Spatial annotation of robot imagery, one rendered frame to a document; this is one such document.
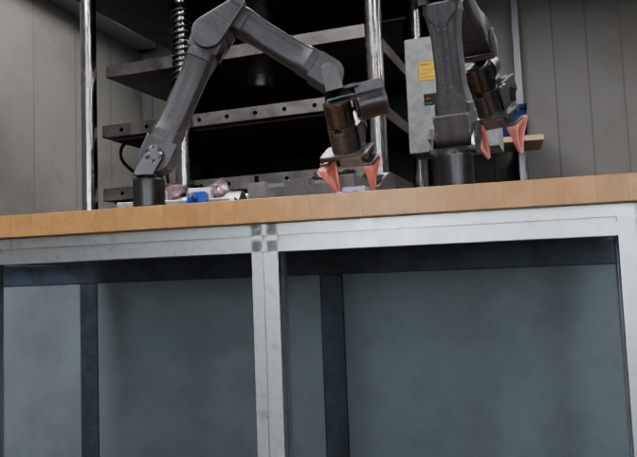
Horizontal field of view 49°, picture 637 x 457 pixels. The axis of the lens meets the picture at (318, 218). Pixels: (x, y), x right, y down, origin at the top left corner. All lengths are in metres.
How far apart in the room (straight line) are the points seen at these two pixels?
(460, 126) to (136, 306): 0.91
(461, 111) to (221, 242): 0.47
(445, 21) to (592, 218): 0.43
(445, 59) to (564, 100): 3.46
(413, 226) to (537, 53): 3.74
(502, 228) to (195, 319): 0.84
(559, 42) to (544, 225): 3.76
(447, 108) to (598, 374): 0.58
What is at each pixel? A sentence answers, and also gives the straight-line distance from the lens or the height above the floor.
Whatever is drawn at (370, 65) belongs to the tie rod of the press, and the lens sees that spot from 2.37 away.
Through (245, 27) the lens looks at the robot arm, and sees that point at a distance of 1.44.
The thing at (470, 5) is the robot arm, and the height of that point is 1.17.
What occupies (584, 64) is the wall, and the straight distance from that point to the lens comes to 4.76.
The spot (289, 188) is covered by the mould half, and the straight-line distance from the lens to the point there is 1.58.
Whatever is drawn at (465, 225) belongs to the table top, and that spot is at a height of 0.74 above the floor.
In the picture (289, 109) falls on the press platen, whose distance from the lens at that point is 2.51.
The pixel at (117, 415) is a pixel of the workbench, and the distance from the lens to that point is 1.81.
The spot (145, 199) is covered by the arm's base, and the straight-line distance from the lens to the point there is 1.39.
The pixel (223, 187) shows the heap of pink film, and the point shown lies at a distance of 1.79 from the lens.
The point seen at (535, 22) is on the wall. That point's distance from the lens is 4.83.
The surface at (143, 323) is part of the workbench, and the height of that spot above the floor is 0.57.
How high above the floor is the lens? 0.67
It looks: 5 degrees up
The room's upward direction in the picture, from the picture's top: 2 degrees counter-clockwise
